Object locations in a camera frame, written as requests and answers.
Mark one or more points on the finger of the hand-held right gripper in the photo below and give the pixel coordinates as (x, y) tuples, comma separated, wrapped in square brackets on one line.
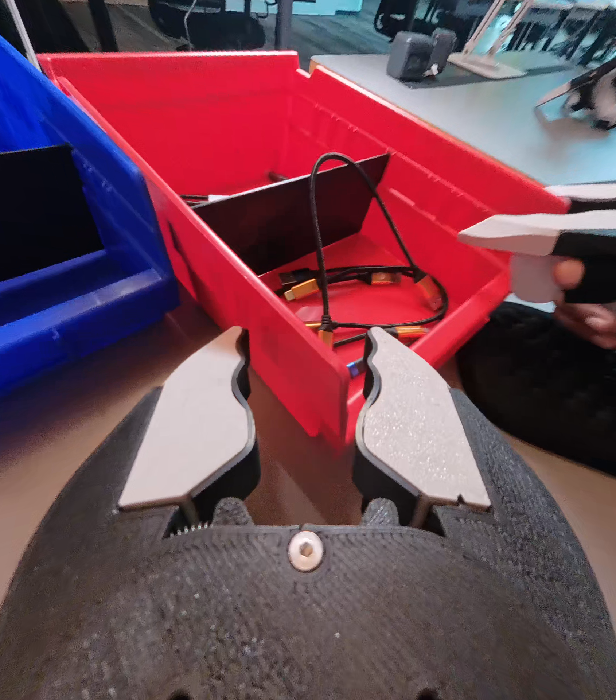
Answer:
[(521, 232), (592, 191)]

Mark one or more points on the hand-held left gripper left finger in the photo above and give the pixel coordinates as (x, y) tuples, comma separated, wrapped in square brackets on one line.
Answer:
[(193, 432)]

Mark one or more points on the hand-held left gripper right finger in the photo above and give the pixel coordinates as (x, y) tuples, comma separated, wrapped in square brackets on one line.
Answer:
[(417, 432)]

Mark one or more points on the blue plastic storage bin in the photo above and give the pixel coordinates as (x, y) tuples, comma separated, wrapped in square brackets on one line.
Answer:
[(116, 219)]

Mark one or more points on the red plastic storage bin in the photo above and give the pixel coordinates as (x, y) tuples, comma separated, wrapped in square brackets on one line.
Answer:
[(220, 120)]

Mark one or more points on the person's right hand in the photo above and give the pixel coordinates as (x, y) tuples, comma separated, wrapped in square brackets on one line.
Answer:
[(587, 322)]

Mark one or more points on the grey table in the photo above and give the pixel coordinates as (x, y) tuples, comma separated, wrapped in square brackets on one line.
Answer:
[(483, 115)]

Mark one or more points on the black textured mat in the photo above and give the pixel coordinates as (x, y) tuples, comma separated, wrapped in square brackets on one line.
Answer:
[(548, 394)]

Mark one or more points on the white metal stand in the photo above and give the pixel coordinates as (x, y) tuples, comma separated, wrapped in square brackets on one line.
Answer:
[(491, 60)]

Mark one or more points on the grey speaker box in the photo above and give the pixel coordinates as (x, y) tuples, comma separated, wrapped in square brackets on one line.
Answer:
[(417, 54)]

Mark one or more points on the black divider in red bin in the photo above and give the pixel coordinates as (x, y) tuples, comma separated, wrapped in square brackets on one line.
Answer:
[(280, 219)]

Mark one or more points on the black divider in blue bin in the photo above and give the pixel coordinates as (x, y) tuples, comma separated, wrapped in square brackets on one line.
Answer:
[(18, 213)]

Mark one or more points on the black office chair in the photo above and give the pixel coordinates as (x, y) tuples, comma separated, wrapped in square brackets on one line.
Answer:
[(204, 24)]

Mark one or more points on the white pole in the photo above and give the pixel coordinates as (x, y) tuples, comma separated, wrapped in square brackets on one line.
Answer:
[(22, 35)]

